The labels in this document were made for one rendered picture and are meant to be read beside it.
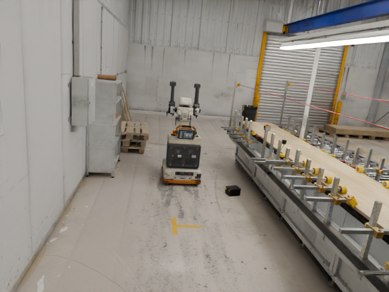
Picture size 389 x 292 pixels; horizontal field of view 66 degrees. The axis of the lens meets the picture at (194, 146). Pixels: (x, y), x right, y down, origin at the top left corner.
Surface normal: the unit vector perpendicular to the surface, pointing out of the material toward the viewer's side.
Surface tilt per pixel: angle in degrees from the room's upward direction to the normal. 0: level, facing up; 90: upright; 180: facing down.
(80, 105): 90
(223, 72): 90
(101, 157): 90
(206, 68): 90
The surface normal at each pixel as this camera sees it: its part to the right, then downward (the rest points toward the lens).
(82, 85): 0.11, 0.27
